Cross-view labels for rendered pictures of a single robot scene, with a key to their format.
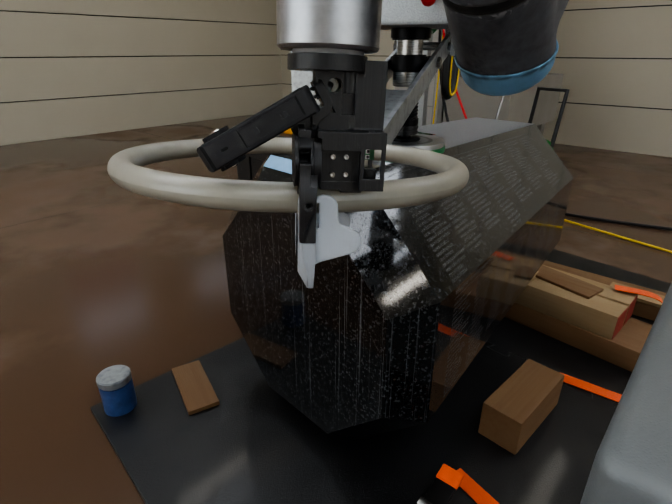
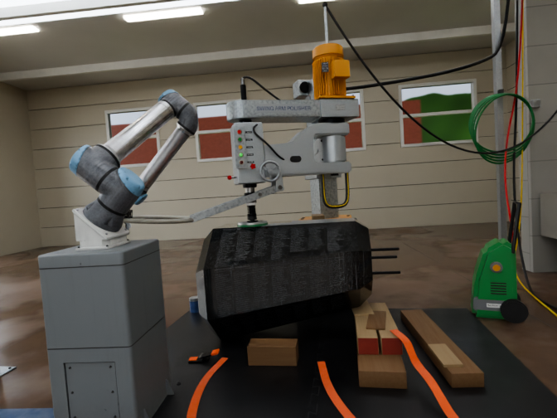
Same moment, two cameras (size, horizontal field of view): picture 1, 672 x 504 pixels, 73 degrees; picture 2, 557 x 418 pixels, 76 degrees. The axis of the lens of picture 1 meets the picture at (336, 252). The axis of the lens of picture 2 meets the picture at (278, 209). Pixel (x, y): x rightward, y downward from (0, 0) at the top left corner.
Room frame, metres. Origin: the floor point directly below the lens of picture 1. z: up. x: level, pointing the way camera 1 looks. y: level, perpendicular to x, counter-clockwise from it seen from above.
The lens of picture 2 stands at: (-0.14, -2.37, 1.07)
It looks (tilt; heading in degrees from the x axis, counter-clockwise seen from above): 3 degrees down; 53
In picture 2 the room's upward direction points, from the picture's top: 4 degrees counter-clockwise
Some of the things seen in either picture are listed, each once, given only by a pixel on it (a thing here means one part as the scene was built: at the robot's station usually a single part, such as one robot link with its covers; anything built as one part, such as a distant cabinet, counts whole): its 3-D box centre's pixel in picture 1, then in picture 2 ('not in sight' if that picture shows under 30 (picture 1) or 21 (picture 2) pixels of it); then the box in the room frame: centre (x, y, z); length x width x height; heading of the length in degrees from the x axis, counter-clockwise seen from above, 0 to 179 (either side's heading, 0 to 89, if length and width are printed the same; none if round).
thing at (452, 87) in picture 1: (452, 55); (335, 187); (1.86, -0.44, 1.06); 0.23 x 0.03 x 0.32; 158
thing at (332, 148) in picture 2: not in sight; (332, 149); (1.86, -0.44, 1.35); 0.19 x 0.19 x 0.20
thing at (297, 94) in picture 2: not in sight; (302, 89); (2.15, 0.20, 2.00); 0.20 x 0.18 x 0.15; 43
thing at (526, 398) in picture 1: (522, 403); (273, 352); (1.09, -0.58, 0.07); 0.30 x 0.12 x 0.12; 134
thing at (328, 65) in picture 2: not in sight; (329, 75); (1.85, -0.45, 1.90); 0.31 x 0.28 x 0.40; 68
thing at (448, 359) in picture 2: (641, 295); (444, 354); (1.72, -1.33, 0.10); 0.25 x 0.10 x 0.01; 48
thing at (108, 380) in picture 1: (117, 390); (195, 303); (1.14, 0.70, 0.08); 0.10 x 0.10 x 0.13
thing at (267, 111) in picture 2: not in sight; (292, 114); (1.57, -0.32, 1.62); 0.96 x 0.25 x 0.17; 158
